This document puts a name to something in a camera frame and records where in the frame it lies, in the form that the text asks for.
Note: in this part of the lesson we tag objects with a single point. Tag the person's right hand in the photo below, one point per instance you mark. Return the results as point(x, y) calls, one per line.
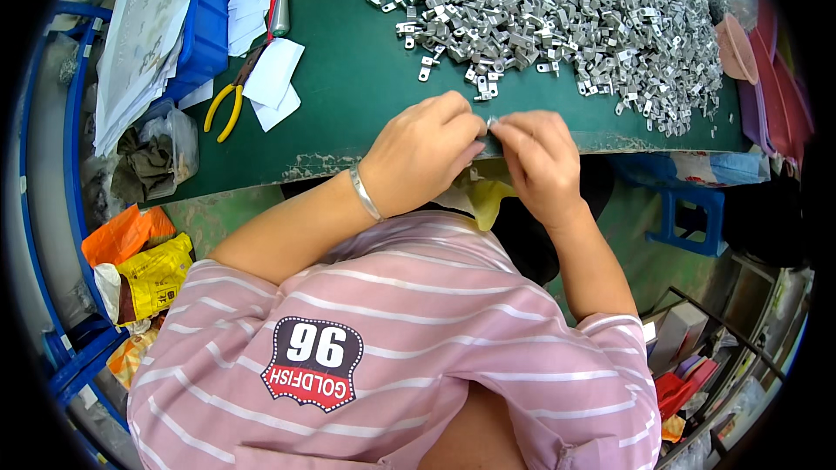
point(545, 163)

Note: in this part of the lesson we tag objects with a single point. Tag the person's left hand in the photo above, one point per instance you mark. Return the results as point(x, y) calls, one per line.
point(418, 156)

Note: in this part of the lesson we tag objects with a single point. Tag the yellow plastic bag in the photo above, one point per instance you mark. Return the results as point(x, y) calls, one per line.
point(490, 199)

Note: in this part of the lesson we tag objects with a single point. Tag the pile of grey metal lugs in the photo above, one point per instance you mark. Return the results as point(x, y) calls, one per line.
point(561, 19)

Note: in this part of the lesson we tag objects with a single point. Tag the blue plastic stool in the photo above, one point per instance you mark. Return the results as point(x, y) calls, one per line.
point(679, 222)

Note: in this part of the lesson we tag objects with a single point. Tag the white paper slips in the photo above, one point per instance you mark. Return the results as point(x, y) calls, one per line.
point(273, 78)

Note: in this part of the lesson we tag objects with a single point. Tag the blue white printed bag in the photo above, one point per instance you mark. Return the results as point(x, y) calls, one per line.
point(725, 168)

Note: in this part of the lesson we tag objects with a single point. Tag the person's body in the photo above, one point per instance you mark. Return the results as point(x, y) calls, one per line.
point(418, 339)

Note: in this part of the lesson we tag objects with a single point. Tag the stack of white cards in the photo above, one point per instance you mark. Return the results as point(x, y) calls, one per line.
point(251, 0)

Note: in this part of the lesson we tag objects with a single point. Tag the stack of red purple trays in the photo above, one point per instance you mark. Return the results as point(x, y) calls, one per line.
point(777, 91)

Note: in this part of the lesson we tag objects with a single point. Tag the blue plastic bin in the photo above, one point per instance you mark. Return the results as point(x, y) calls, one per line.
point(207, 19)

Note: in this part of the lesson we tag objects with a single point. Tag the cluttered shelf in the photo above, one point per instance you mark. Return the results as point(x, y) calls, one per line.
point(712, 365)

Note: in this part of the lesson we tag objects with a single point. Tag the clear container with cloth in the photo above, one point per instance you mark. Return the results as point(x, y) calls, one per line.
point(153, 156)

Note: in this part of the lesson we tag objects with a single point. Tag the yellow printed bag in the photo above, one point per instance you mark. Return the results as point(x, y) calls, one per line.
point(153, 277)

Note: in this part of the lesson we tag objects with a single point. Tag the stack of printed paper sheets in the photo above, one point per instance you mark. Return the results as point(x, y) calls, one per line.
point(143, 39)

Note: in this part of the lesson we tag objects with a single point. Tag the orange plastic bag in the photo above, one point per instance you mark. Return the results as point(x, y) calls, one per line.
point(127, 235)

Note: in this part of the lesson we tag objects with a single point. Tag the blue metal rack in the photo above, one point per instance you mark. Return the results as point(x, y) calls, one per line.
point(72, 176)

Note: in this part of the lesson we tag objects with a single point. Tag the orange patterned bag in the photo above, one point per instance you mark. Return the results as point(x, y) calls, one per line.
point(130, 356)

